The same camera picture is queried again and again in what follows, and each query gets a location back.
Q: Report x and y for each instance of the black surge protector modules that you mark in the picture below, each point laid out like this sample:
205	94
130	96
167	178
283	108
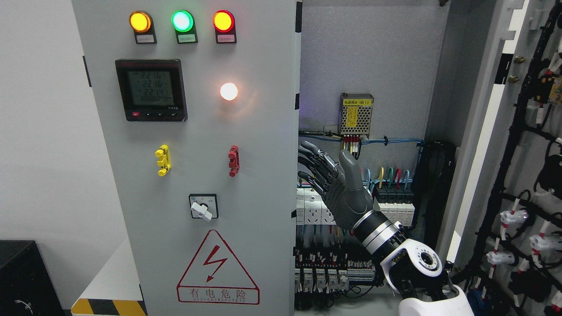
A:
396	204

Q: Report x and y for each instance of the red terminal clip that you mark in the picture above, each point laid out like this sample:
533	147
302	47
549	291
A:
234	162

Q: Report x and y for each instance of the yellow indicator light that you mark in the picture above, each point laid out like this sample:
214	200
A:
140	21

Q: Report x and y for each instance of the lower relay terminal row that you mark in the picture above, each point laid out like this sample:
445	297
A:
327	270

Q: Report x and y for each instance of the white socket breaker row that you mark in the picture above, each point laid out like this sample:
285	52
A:
311	210

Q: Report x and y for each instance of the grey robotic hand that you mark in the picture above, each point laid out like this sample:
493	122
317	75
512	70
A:
339	184

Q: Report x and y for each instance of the black box at left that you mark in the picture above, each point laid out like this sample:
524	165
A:
25	286

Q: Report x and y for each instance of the black digital power meter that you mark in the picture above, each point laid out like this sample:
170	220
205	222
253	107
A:
152	90

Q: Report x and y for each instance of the metal mesh power supply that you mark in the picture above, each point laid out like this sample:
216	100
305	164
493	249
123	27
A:
356	114

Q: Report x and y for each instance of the red electric hazard sticker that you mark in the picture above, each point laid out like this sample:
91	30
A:
216	275

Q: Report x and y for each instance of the white rotary selector switch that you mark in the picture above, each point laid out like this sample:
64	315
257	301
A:
204	206

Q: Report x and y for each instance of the grey cabinet door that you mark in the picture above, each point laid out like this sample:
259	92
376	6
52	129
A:
261	56
483	104

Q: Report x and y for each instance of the yellow terminal clip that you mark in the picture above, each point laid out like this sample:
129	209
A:
163	160

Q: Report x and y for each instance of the green indicator light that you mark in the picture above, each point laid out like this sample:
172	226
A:
182	21

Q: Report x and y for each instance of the red indicator light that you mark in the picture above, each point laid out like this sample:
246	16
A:
223	21

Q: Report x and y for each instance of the white glowing indicator light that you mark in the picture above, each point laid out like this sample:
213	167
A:
229	91

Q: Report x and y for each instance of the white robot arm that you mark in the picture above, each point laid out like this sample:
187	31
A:
411	268

